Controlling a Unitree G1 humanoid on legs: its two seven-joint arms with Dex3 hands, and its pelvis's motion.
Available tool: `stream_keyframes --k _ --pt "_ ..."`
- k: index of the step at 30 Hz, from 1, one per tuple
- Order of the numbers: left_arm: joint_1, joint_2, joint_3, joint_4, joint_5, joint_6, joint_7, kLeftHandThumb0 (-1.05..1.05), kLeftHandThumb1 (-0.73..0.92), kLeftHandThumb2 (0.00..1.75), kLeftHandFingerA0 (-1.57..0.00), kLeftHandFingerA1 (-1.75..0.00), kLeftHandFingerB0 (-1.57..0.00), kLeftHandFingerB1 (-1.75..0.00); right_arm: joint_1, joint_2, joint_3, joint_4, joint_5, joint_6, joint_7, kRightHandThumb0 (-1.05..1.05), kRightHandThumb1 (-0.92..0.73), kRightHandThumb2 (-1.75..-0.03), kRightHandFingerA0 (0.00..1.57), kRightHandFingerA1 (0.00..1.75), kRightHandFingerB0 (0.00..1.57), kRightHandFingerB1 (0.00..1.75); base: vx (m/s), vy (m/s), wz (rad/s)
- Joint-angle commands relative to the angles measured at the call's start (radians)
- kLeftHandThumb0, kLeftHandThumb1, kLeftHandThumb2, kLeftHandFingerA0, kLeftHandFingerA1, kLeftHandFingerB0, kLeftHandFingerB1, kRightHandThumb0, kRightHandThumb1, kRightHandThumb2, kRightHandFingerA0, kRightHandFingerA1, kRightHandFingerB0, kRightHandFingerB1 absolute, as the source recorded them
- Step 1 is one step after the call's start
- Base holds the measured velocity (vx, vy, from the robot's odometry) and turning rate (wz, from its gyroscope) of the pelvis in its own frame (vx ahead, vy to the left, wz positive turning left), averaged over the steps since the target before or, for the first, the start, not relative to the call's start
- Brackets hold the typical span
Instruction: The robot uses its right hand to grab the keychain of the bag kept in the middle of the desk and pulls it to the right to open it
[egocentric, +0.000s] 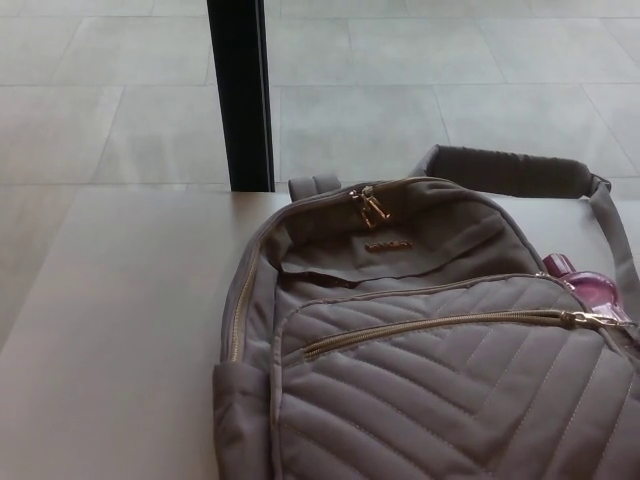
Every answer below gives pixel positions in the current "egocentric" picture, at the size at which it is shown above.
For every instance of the grey quilted backpack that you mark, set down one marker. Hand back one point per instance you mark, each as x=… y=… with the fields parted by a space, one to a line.
x=400 y=390

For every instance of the pink transparent water bottle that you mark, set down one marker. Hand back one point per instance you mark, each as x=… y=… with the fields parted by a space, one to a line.
x=590 y=285

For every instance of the black window frame post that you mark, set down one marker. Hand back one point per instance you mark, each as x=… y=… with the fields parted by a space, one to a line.
x=242 y=100

